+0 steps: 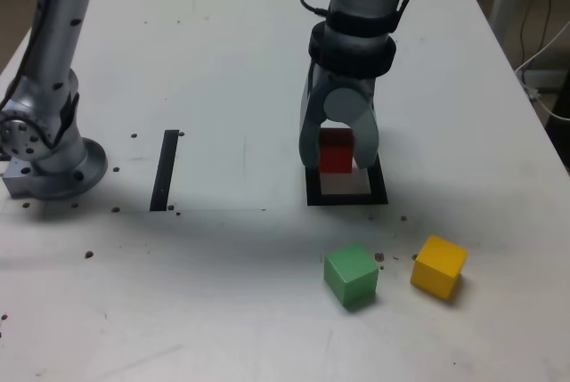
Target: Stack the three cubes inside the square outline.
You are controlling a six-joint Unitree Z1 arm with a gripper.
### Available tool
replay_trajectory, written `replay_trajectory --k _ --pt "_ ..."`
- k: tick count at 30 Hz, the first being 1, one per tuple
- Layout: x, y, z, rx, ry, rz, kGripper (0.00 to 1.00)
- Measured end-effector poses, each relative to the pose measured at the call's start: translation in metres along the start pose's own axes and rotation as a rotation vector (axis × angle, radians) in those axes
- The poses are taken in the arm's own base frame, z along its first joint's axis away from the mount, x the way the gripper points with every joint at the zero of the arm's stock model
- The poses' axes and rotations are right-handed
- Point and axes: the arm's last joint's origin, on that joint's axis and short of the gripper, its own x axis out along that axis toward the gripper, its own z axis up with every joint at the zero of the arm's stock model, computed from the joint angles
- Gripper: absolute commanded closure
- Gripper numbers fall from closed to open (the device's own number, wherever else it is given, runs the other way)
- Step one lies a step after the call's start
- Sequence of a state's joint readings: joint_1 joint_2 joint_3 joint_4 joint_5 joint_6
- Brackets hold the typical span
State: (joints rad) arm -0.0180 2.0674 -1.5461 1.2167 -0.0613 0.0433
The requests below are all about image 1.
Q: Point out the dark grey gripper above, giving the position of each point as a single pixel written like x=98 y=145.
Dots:
x=356 y=83

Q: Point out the red cube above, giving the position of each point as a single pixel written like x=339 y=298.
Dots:
x=336 y=155

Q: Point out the black tape square outline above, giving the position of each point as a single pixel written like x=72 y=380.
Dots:
x=347 y=200

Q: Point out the green cube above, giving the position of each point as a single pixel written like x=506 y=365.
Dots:
x=352 y=273

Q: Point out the black tape strip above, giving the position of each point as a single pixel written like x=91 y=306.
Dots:
x=164 y=173

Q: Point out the yellow cube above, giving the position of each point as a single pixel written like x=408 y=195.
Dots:
x=438 y=266

